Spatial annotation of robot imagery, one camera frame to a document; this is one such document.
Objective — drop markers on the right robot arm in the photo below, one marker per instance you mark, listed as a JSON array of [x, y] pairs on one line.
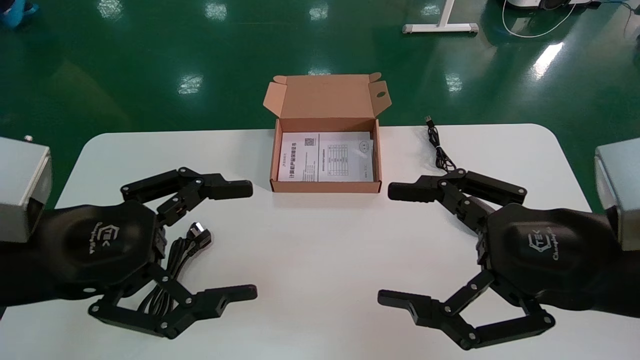
[[631, 280]]

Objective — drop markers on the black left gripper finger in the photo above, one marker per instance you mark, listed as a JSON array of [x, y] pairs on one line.
[[227, 189], [205, 302]]

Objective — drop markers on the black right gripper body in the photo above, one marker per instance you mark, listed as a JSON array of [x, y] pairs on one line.
[[550, 255]]

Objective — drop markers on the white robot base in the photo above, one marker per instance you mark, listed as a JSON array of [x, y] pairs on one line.
[[525, 3]]

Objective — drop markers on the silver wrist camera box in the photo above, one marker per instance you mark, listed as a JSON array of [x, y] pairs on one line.
[[620, 190], [20, 185]]

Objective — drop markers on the white metal table leg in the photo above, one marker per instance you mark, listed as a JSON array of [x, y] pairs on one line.
[[440, 26]]

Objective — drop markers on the blue fabric object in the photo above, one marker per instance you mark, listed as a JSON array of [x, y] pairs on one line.
[[12, 12]]

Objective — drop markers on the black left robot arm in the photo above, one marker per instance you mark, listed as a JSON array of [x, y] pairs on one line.
[[20, 275]]

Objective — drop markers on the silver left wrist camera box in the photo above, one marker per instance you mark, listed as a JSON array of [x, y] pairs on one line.
[[20, 185]]

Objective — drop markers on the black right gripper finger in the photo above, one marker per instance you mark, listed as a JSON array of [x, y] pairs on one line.
[[415, 191], [427, 310]]

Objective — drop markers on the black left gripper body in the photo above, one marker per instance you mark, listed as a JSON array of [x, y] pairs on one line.
[[95, 245]]

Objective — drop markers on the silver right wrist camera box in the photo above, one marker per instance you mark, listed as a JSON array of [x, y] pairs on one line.
[[620, 190]]

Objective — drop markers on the white printed instruction sheet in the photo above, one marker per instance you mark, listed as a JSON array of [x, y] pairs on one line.
[[300, 160]]

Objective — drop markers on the brown cardboard storage box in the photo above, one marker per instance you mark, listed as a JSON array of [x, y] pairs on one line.
[[325, 100]]

